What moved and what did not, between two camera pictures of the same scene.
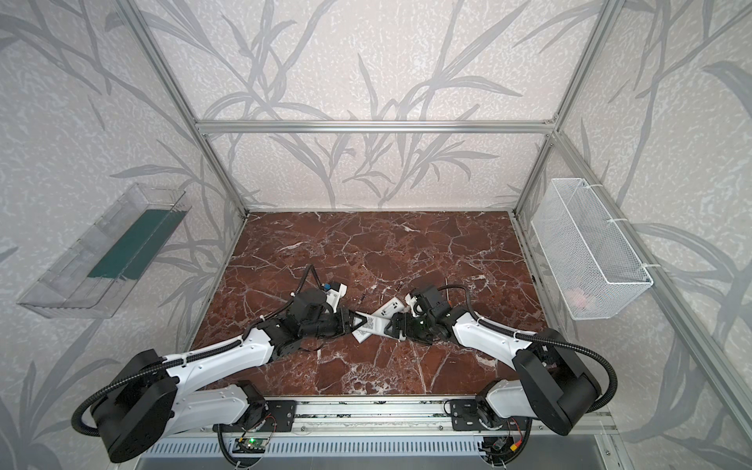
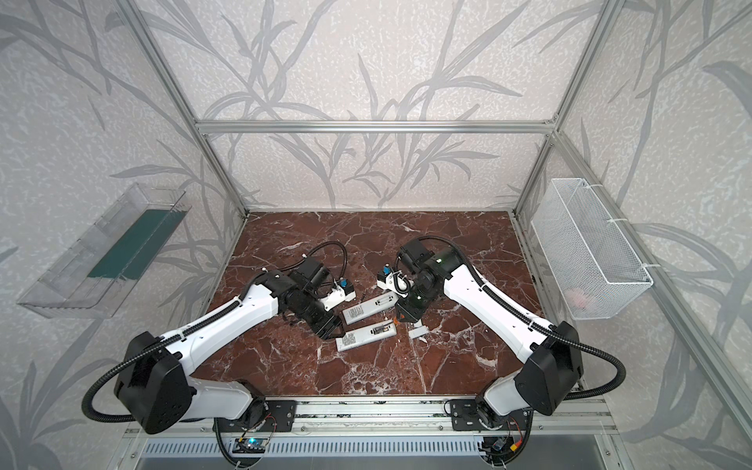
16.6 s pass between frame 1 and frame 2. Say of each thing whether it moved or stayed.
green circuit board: stayed
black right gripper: moved
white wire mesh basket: stayed
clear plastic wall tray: stayed
